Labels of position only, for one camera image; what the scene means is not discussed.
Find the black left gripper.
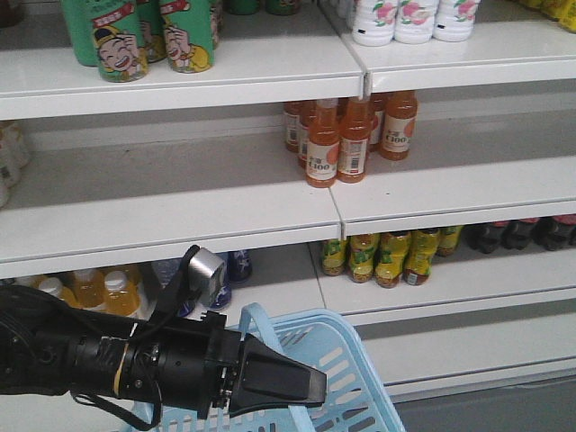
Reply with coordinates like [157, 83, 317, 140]
[196, 311, 327, 419]

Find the light blue plastic basket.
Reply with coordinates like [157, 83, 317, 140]
[156, 303, 405, 431]

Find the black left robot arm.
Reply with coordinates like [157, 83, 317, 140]
[1, 285, 327, 419]

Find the blue sports drink bottle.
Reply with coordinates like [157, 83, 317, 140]
[176, 270, 232, 318]
[228, 249, 253, 283]

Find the yellow lemon tea bottle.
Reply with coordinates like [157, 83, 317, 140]
[374, 230, 411, 288]
[320, 238, 347, 276]
[402, 228, 440, 285]
[436, 225, 464, 257]
[348, 233, 380, 283]

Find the orange juice bottle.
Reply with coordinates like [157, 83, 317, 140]
[72, 268, 106, 311]
[104, 271, 140, 318]

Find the orange C100 drink bottle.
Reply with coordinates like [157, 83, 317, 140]
[337, 97, 373, 184]
[306, 98, 340, 188]
[378, 90, 419, 161]

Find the white store shelf unit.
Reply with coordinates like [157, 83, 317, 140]
[1, 1, 575, 401]

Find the black cola bottle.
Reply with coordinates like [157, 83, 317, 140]
[535, 213, 575, 251]
[465, 221, 509, 254]
[501, 218, 539, 250]

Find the pale yellow juice bottle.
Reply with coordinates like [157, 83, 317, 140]
[1, 120, 32, 207]

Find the green cartoon tea can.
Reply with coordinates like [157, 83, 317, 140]
[84, 0, 149, 83]
[159, 0, 213, 74]

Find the white peach drink bottle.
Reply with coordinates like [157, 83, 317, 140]
[352, 0, 398, 47]
[433, 0, 480, 42]
[394, 0, 438, 44]

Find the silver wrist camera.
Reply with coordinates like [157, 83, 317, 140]
[187, 247, 225, 307]

